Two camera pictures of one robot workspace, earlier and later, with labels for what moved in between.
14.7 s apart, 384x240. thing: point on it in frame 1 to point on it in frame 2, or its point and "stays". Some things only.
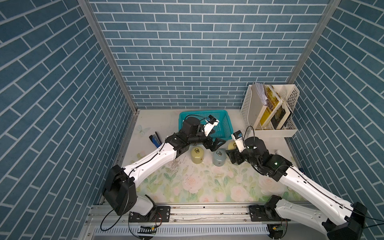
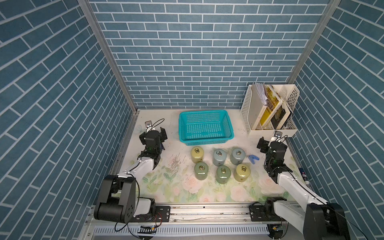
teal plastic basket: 223,129 stays
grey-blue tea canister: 219,156 stays
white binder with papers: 258,104 stays
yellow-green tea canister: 197,155 stays
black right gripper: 235,152 to 264,145
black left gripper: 212,147 to 159,136
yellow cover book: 274,102 stays
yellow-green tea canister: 231,145 to 241,172
